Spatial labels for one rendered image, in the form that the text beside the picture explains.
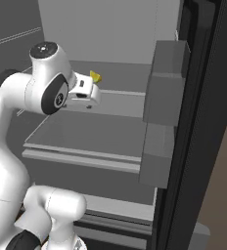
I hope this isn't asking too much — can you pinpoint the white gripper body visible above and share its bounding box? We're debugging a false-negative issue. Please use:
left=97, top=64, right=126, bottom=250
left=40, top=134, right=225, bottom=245
left=66, top=83, right=103, bottom=110

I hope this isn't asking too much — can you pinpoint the yellow lemon wedge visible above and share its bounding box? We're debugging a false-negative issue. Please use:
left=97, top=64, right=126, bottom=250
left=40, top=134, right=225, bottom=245
left=89, top=69, right=103, bottom=83

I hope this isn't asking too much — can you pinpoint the glass fridge shelf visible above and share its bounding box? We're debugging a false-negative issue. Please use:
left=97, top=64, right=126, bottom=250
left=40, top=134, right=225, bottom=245
left=17, top=60, right=153, bottom=119

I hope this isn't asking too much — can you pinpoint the grey framed fridge shelf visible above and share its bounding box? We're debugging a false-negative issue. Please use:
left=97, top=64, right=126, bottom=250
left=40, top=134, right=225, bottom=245
left=22, top=109, right=150, bottom=175

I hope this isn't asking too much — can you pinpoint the grey fridge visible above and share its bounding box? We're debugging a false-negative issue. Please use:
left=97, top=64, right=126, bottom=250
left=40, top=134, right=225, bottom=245
left=0, top=0, right=185, bottom=250

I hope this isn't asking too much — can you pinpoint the black fridge door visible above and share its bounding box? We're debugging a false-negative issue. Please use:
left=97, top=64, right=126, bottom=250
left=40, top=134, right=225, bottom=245
left=150, top=0, right=227, bottom=250

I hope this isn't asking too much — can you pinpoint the grey fridge drawer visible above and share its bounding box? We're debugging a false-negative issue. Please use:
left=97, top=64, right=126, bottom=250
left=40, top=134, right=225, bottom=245
left=71, top=192, right=158, bottom=250

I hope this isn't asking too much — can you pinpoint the large grey door bin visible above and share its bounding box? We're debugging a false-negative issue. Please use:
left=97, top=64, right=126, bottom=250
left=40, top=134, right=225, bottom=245
left=142, top=40, right=192, bottom=128

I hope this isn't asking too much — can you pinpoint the small grey door bin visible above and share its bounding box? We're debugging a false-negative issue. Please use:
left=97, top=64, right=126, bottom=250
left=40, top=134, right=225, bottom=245
left=138, top=122, right=177, bottom=189

